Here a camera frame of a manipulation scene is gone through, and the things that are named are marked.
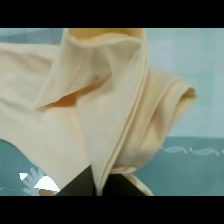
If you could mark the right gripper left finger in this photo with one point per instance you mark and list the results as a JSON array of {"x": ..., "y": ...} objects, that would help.
[{"x": 81, "y": 185}]

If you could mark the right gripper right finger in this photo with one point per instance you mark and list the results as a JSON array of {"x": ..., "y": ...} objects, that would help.
[{"x": 121, "y": 186}]

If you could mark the yellow shirt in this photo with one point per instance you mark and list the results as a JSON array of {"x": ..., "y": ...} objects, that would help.
[{"x": 100, "y": 100}]

